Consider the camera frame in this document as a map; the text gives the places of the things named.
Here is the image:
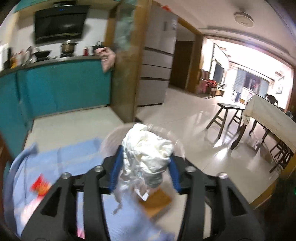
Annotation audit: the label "white tissue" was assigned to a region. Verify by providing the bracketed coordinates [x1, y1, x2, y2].
[110, 123, 174, 214]

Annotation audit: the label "teal kitchen cabinets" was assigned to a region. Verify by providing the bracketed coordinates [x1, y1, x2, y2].
[1, 57, 112, 156]

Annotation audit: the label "red small wrapper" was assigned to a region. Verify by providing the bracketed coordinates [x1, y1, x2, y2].
[30, 174, 52, 197]

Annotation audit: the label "blue checkered cloth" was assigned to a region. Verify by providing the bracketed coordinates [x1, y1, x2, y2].
[3, 138, 176, 241]

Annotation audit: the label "wooden board under basket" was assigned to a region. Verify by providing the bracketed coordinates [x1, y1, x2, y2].
[139, 188, 172, 218]

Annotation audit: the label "wooden stool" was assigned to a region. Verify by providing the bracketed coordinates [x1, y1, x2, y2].
[206, 102, 244, 139]

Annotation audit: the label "white plastic waste basket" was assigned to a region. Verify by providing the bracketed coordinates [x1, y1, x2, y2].
[100, 123, 185, 193]

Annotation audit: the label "dining table with cloth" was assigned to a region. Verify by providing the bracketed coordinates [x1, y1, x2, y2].
[231, 95, 296, 153]

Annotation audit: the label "black wok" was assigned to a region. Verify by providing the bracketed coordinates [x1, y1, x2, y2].
[34, 51, 51, 62]

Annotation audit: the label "pink hanging towel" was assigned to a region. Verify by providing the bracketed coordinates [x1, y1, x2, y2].
[94, 47, 116, 73]

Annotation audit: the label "steel cooking pot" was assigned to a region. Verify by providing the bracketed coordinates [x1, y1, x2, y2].
[61, 40, 77, 56]

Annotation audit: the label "silver refrigerator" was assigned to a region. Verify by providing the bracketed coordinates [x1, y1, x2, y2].
[137, 4, 178, 106]

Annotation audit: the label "black range hood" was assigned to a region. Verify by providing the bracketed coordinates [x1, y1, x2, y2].
[34, 5, 90, 44]

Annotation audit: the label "round ceiling light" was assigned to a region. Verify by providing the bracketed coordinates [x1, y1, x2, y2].
[234, 11, 254, 28]

